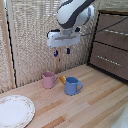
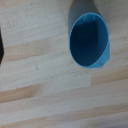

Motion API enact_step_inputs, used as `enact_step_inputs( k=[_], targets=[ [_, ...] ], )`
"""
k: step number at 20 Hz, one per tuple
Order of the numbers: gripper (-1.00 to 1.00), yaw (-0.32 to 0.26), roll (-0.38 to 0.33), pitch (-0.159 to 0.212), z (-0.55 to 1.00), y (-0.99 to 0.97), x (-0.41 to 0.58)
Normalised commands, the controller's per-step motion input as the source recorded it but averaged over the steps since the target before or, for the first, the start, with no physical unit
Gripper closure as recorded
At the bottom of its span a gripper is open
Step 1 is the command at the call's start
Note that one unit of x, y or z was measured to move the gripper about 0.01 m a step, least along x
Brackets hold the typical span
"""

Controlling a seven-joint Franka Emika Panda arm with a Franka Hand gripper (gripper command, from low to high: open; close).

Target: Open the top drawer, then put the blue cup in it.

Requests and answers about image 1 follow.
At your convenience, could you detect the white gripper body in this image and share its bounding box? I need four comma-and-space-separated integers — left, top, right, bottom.
46, 28, 82, 49

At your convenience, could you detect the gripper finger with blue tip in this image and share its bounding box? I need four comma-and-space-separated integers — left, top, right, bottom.
53, 47, 60, 58
65, 46, 72, 56

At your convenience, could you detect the blue mug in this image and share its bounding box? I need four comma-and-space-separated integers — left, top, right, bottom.
64, 76, 84, 96

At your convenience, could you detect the silver bar handle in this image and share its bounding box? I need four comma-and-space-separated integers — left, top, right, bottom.
96, 54, 123, 67
102, 28, 128, 37

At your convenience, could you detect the bamboo blind screen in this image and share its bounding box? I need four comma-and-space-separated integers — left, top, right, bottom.
0, 0, 101, 94

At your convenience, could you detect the yellow block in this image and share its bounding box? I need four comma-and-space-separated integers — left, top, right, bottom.
59, 75, 68, 85

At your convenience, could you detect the pink mug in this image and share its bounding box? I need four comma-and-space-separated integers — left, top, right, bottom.
41, 70, 59, 90

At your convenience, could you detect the black thin pole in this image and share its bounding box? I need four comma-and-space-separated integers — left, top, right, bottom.
5, 0, 19, 89

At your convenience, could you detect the white plate with patterned rim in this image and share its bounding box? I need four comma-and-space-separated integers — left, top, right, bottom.
0, 94, 36, 128

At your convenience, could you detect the wooden post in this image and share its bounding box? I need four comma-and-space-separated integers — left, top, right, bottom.
54, 46, 64, 75
0, 0, 17, 90

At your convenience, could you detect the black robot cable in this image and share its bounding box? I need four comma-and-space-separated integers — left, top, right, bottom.
79, 15, 128, 37

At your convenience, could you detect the dark drawer cabinet frame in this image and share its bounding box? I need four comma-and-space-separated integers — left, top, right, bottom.
87, 9, 128, 82

